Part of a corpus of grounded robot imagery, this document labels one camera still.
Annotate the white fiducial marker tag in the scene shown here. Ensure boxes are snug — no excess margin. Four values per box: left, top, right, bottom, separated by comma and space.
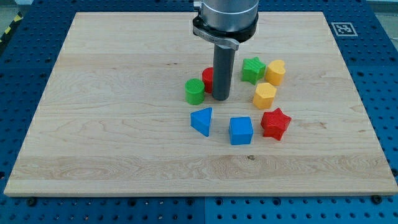
331, 22, 358, 37

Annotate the yellow hexagon block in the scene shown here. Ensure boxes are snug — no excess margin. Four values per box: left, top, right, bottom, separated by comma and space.
252, 83, 277, 110

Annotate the yellow black hazard tape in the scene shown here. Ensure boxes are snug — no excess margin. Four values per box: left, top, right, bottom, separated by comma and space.
1, 11, 24, 45

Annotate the yellow heart block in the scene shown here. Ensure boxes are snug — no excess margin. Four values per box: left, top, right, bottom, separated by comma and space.
265, 60, 286, 86

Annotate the red star block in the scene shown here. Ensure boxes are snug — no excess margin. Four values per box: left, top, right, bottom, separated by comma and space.
261, 108, 292, 141

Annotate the blue triangle block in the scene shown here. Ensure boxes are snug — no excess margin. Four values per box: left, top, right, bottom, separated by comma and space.
190, 107, 213, 137

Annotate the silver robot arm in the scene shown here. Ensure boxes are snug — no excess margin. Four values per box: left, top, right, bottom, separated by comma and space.
192, 0, 259, 101

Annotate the wooden board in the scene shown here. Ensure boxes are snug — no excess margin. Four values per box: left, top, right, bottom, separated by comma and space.
4, 12, 397, 197

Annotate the black clamp ring with lever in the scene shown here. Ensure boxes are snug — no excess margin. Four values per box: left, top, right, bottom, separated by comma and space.
192, 13, 259, 50

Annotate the red cylinder block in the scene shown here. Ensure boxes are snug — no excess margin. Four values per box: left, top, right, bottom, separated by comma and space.
201, 67, 213, 93

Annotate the green star block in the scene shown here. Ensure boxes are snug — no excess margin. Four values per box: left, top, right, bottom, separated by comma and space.
241, 57, 267, 85

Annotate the green cylinder block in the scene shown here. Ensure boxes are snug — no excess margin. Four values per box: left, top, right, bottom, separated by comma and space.
185, 78, 205, 105

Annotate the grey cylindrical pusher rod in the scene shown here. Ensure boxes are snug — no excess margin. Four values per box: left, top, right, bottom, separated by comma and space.
212, 45, 235, 101

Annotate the blue cube block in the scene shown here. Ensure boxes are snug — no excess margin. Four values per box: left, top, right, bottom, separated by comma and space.
229, 117, 254, 145

